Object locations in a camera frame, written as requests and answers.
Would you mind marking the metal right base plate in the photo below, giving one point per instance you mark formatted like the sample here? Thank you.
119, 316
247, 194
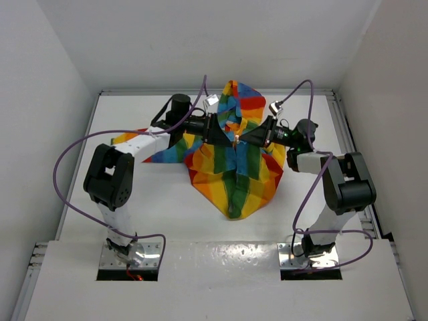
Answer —
292, 257

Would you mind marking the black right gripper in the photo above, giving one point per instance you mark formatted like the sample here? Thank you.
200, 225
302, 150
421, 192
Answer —
259, 136

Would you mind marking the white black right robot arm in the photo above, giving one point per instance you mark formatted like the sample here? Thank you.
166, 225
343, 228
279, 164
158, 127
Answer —
347, 184

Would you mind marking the rainbow striped hooded jacket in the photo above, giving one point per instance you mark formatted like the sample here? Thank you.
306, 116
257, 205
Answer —
239, 179

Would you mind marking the metal base plate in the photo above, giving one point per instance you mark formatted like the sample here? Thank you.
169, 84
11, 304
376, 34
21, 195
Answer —
142, 256
292, 257

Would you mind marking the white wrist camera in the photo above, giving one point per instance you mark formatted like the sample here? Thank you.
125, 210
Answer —
210, 101
276, 108

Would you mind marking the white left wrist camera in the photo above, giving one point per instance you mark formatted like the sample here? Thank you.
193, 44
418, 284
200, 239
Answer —
210, 101

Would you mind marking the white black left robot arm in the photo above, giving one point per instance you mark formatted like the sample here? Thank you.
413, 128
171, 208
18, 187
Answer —
109, 179

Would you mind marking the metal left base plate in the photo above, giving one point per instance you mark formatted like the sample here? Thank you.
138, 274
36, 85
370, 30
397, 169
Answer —
142, 256

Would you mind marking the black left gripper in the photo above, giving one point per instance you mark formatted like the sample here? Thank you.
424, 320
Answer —
213, 134

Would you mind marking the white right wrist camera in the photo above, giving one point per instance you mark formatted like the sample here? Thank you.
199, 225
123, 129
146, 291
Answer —
276, 108

